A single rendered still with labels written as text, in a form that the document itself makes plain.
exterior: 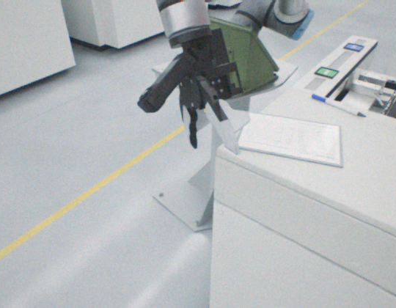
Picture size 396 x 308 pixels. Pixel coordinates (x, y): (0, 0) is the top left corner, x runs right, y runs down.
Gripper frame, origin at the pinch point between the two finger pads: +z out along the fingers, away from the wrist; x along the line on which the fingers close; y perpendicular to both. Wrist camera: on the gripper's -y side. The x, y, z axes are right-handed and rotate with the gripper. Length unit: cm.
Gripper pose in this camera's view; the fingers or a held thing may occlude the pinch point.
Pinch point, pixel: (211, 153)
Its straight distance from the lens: 57.2
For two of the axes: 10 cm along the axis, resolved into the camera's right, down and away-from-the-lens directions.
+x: -4.5, -0.9, 8.9
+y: 8.5, -3.5, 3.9
